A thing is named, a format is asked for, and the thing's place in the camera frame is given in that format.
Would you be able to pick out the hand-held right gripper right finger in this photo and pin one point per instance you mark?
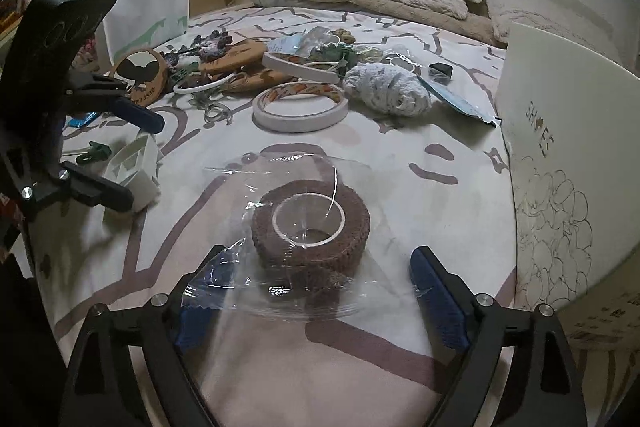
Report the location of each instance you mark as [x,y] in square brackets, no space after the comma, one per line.
[440,302]

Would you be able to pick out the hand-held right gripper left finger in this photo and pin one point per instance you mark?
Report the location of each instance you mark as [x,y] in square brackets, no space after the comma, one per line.
[192,327]

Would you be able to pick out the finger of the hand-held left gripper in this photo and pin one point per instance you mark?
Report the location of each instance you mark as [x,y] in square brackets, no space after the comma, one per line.
[142,119]
[100,192]

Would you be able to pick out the white plastic holder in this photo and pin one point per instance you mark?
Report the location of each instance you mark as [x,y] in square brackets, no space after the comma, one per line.
[142,187]

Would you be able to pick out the brown bandage roll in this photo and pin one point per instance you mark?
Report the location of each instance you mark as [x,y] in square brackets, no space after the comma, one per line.
[310,247]

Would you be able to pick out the white shoe box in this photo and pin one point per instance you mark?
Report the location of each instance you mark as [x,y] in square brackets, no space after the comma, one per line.
[575,107]

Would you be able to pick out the green clothespin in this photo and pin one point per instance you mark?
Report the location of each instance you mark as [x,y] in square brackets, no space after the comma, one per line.
[95,152]

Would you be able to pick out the panda cork coaster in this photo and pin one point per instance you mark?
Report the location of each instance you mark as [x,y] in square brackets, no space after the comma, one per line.
[140,77]

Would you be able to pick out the white rubber band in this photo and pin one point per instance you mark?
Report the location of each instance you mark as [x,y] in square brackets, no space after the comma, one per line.
[72,153]

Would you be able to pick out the small blue packet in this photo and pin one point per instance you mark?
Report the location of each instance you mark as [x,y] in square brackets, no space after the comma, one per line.
[82,119]

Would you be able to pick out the clear plastic scissors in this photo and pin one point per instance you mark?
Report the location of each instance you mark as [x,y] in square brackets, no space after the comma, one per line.
[207,117]

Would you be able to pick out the bunny print bedsheet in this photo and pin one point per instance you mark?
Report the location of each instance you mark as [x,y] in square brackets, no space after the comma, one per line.
[440,207]

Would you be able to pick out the purple crochet coaster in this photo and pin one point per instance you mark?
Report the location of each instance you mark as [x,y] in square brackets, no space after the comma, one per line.
[212,42]

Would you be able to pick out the plain cork coaster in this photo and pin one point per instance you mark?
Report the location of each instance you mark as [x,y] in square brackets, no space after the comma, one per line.
[260,82]
[235,54]

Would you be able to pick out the patterned white tape roll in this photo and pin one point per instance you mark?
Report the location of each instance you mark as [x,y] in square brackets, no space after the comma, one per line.
[300,123]

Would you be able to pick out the white wide band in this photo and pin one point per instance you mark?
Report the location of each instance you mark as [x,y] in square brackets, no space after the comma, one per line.
[295,68]

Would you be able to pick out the blue white mask packet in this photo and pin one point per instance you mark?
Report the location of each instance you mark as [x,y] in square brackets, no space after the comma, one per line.
[460,102]
[290,46]

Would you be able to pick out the green knitted plant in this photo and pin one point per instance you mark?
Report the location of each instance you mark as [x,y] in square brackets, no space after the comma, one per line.
[335,55]

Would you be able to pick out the white yarn ball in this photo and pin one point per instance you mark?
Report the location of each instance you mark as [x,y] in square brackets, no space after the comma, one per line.
[390,89]

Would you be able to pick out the brown twine bundle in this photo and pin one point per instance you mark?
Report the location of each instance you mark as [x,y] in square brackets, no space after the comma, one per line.
[345,34]

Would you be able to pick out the black charger cube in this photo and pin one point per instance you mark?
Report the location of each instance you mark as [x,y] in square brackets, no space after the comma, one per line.
[441,72]

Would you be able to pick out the beige blanket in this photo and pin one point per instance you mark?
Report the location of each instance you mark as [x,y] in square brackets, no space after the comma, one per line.
[465,27]

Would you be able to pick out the wide quilted beige pillow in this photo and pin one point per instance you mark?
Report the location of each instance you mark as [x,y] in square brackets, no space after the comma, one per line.
[540,14]

